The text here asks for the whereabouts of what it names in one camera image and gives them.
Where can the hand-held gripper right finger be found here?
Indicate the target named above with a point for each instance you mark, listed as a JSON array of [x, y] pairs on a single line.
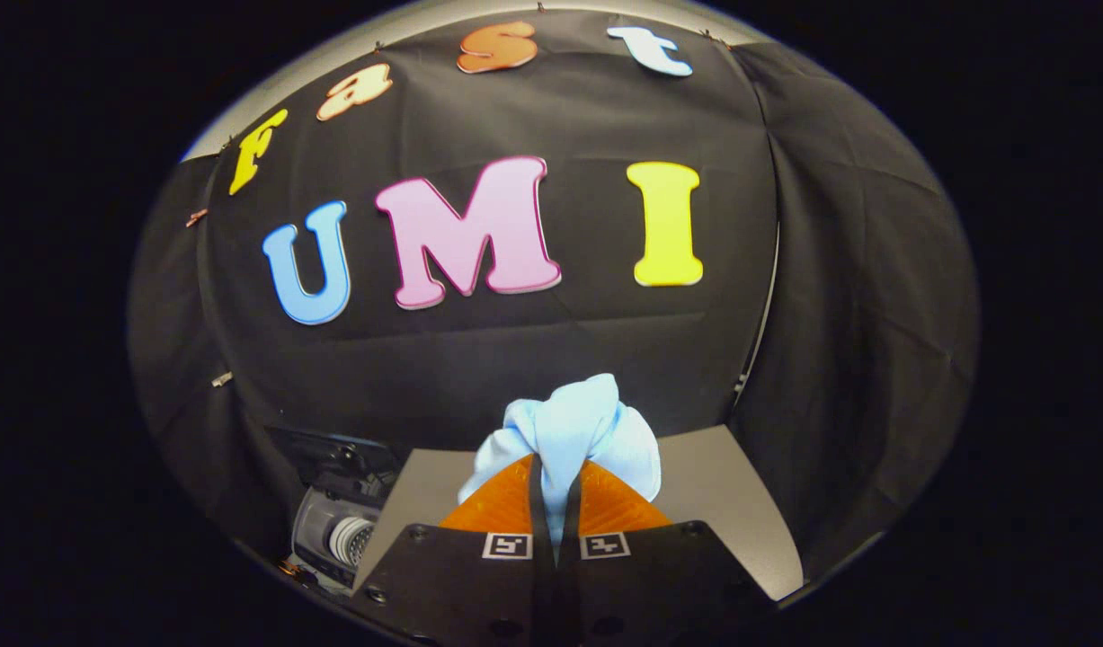
[[641, 584]]

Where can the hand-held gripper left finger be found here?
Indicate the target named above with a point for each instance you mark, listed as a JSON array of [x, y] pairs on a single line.
[[466, 584]]

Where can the light blue shirt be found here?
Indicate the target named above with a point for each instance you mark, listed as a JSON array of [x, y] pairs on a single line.
[[578, 422]]

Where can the dark glass washing machine lid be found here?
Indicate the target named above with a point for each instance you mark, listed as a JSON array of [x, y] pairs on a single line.
[[335, 454]]

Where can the black backdrop cloth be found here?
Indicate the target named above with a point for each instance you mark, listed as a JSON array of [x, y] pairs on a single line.
[[560, 346]]

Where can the silver clip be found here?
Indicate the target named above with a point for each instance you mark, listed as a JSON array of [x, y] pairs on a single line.
[[221, 379]]

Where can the pink clip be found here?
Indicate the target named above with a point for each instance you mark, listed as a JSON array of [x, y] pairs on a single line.
[[196, 217]]

